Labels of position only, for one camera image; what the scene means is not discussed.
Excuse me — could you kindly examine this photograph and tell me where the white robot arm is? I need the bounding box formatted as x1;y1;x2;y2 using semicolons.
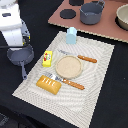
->
0;0;30;48

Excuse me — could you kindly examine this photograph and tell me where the pink toy stove board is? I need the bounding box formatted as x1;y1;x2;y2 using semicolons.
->
48;0;128;43

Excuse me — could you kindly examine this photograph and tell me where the yellow toy butter box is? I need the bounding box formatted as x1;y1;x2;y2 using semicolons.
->
42;51;53;67

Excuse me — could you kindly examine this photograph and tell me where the orange toy bread loaf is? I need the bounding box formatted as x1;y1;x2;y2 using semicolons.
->
36;75;61;95

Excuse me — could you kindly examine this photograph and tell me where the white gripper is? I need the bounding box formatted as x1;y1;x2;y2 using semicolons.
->
0;19;30;48

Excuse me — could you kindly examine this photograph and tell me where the black round burner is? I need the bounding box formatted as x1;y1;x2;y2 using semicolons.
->
69;0;84;6
60;9;76;19

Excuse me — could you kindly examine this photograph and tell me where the black round burner back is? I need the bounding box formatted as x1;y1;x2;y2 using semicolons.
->
69;0;84;6

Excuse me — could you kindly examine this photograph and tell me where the toy fork wooden handle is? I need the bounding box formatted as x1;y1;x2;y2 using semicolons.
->
45;72;85;90

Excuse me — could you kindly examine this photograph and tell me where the grey toy frying pan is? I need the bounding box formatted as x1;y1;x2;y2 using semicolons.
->
7;45;34;79

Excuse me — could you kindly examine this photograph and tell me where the light blue milk carton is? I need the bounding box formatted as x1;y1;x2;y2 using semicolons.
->
66;27;77;44

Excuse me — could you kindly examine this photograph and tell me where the grey toy cooking pot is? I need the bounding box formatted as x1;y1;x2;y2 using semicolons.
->
80;0;105;25

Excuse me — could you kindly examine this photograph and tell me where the round wooden plate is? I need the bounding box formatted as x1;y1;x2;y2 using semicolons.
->
56;55;83;79

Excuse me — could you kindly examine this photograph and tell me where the beige striped placemat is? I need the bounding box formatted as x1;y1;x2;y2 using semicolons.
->
13;31;114;128

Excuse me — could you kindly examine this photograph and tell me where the toy knife wooden handle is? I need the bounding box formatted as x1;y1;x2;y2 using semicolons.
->
58;50;97;63

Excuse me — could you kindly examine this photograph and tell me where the black round burner front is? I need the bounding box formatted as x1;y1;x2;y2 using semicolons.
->
60;9;76;19

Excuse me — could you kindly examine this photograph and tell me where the beige bowl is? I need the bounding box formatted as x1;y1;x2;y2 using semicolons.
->
116;4;128;30

